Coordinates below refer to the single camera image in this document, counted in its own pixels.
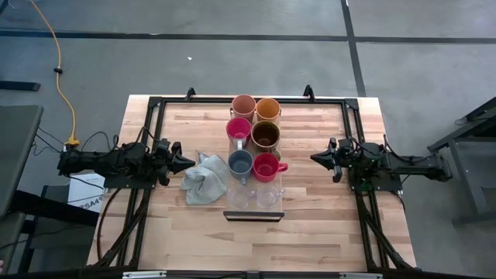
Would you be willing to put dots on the black table edge rail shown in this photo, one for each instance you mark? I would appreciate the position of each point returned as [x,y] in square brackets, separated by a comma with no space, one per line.
[77,274]

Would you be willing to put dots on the grey side table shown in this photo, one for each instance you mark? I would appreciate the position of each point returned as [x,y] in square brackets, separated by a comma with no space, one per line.
[15,155]

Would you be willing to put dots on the black metal stand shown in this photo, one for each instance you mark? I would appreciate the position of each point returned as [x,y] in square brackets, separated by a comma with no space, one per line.
[58,215]

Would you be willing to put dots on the dark grey metal cart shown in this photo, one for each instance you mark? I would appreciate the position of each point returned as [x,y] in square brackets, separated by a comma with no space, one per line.
[476,182]

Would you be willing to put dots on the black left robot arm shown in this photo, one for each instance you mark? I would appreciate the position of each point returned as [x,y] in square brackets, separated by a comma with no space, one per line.
[116,162]

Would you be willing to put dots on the silver metal bracket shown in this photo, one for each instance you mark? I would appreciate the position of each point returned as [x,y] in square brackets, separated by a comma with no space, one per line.
[143,274]
[360,276]

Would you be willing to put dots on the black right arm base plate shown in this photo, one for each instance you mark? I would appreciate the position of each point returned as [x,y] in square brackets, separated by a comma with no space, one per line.
[381,186]

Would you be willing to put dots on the black frame clamp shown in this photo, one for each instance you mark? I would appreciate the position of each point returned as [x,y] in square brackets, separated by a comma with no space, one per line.
[190,94]
[308,93]

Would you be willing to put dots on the clear glass cup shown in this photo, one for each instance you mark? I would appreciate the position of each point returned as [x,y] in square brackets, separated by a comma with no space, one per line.
[238,197]
[269,195]

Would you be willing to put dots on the black aluminium table frame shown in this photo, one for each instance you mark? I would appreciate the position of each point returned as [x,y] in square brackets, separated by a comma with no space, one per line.
[329,101]

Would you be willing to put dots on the white cardboard box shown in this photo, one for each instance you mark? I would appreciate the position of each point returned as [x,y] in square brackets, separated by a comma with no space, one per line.
[87,193]

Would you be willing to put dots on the grey crumpled cloth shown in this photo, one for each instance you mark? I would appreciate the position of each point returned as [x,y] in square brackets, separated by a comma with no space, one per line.
[205,182]

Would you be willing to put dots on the orange-yellow plastic cup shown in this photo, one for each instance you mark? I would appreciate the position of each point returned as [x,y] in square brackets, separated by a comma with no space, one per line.
[268,109]

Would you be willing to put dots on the peach plastic cup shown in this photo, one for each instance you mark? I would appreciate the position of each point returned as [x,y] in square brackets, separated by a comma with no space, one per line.
[243,106]

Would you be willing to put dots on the grey-blue mug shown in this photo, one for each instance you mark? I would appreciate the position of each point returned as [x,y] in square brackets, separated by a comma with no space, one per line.
[240,162]

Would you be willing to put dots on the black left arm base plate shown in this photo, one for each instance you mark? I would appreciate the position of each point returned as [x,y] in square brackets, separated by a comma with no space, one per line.
[128,183]

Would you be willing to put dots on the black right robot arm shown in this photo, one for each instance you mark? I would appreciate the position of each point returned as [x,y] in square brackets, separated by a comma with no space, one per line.
[403,166]

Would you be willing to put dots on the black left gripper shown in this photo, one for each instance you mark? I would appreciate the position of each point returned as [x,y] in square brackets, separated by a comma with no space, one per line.
[168,162]

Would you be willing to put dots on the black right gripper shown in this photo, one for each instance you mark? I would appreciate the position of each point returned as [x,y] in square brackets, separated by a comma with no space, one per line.
[343,159]

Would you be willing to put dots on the brown green glazed ceramic mug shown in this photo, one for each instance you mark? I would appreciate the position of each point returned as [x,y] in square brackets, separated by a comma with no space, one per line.
[265,135]

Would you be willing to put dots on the light wooden shelf board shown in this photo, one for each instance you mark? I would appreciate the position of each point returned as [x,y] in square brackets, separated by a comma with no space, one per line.
[252,207]

